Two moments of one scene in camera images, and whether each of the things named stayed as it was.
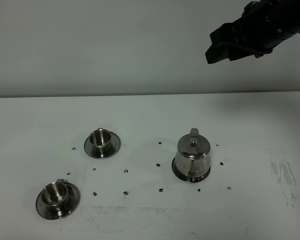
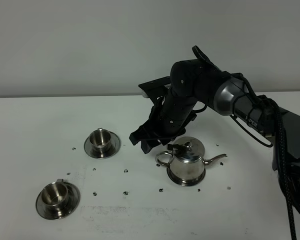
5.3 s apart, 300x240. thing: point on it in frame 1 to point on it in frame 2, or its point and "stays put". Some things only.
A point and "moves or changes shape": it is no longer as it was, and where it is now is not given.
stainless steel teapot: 192,162 moves or changes shape
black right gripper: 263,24 to 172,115
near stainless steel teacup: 55,195 stays put
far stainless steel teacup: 100,140 stays put
